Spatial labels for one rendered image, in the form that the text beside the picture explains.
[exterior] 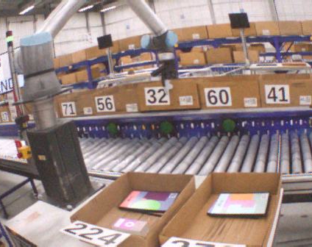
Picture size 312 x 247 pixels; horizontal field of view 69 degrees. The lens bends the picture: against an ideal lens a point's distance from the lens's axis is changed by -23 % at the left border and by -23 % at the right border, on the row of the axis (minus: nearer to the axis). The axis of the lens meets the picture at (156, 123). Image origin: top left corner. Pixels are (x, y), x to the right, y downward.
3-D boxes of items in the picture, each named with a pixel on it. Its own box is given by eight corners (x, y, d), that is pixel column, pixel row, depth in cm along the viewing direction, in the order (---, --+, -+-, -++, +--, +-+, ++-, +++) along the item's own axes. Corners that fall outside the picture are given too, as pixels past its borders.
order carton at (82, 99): (61, 119, 222) (57, 99, 218) (82, 109, 247) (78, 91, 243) (96, 117, 204) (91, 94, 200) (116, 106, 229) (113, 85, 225)
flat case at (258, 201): (264, 217, 73) (265, 213, 73) (209, 217, 82) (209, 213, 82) (269, 195, 85) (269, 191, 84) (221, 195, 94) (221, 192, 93)
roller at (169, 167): (154, 184, 128) (152, 175, 127) (191, 143, 172) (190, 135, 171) (164, 184, 126) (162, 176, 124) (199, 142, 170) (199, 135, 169)
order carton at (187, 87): (140, 111, 185) (136, 84, 182) (160, 104, 210) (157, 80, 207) (199, 107, 167) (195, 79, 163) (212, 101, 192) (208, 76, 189)
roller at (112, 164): (98, 178, 143) (96, 170, 141) (143, 143, 187) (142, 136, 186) (106, 179, 140) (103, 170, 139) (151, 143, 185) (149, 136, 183)
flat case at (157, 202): (168, 214, 89) (168, 210, 89) (119, 209, 96) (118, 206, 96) (181, 194, 101) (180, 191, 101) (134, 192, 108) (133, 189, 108)
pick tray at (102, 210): (77, 240, 81) (67, 217, 78) (131, 192, 113) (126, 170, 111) (151, 261, 68) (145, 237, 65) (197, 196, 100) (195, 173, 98)
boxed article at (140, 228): (142, 241, 77) (139, 231, 76) (115, 236, 81) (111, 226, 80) (149, 231, 82) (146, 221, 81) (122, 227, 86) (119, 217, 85)
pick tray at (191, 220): (162, 258, 68) (156, 234, 66) (211, 194, 100) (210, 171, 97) (258, 272, 54) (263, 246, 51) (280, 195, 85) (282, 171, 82)
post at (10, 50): (30, 173, 169) (3, 49, 146) (34, 170, 173) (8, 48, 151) (40, 176, 164) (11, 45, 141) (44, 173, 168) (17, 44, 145)
